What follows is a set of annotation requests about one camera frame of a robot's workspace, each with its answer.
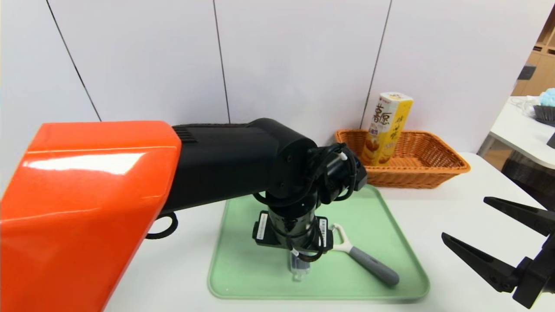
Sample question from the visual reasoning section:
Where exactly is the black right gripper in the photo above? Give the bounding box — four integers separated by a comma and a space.
441, 196, 555, 309

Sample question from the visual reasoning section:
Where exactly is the cream peeler with grey handle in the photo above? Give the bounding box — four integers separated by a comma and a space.
332, 224, 400, 286

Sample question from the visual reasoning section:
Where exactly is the orange wicker basket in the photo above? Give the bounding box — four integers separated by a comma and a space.
335, 129, 471, 189

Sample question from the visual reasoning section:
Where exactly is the grey slim barcode case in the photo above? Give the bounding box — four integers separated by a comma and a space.
289, 253, 311, 281

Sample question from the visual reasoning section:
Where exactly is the light green plastic tray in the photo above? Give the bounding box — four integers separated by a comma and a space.
208, 185, 430, 301

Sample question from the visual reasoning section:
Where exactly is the white background table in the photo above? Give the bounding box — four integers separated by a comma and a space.
476, 97, 555, 170

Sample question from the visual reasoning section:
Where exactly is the yellow potato chip box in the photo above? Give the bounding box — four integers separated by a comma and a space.
361, 92, 415, 166

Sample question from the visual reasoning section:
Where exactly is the thick black camera cable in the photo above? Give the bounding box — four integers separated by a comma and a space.
145, 212, 179, 240

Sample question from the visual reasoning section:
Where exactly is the white crumpled cloth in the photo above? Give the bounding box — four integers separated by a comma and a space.
509, 97, 540, 118

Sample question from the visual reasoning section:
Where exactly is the small dark background basket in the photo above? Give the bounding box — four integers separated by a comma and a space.
532, 106, 555, 128

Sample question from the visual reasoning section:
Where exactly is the wooden shelf unit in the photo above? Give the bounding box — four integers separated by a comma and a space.
510, 4, 555, 98

